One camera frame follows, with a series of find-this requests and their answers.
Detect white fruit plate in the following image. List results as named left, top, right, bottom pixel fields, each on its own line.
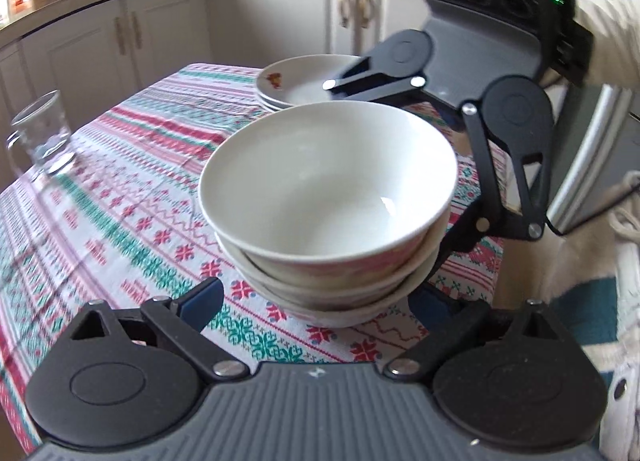
left=254, top=91, right=292, bottom=112
left=255, top=54, right=358, bottom=107

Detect cream kitchen cabinets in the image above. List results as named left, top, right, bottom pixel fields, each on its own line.
left=0, top=0, right=436, bottom=143

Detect patterned red green tablecloth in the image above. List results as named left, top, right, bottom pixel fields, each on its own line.
left=0, top=61, right=511, bottom=457

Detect person in white sweater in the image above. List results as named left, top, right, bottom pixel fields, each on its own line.
left=537, top=0, right=640, bottom=461

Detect clear glass mug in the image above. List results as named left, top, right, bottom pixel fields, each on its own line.
left=6, top=90, right=76, bottom=177

